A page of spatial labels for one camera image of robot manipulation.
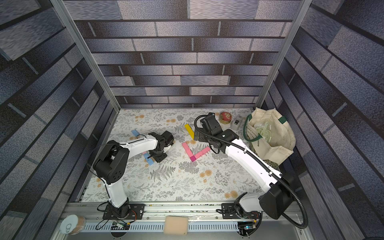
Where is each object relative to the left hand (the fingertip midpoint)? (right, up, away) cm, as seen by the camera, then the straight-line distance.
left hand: (158, 156), depth 93 cm
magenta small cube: (+22, -1, -1) cm, 22 cm away
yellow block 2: (+22, +12, +11) cm, 27 cm away
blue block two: (-5, -1, -3) cm, 6 cm away
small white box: (+54, +21, +14) cm, 59 cm away
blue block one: (-20, +14, +13) cm, 28 cm away
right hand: (+28, +16, -13) cm, 35 cm away
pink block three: (+19, +3, +3) cm, 20 cm away
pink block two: (+26, +1, +1) cm, 26 cm away
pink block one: (+31, +4, +2) cm, 31 cm away
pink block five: (+17, +7, +7) cm, 19 cm away
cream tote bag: (+74, +14, +3) cm, 75 cm away
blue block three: (-3, +4, -15) cm, 15 cm away
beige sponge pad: (+14, -29, -22) cm, 39 cm away
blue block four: (-4, -3, -3) cm, 6 cm away
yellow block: (+20, +16, +14) cm, 29 cm away
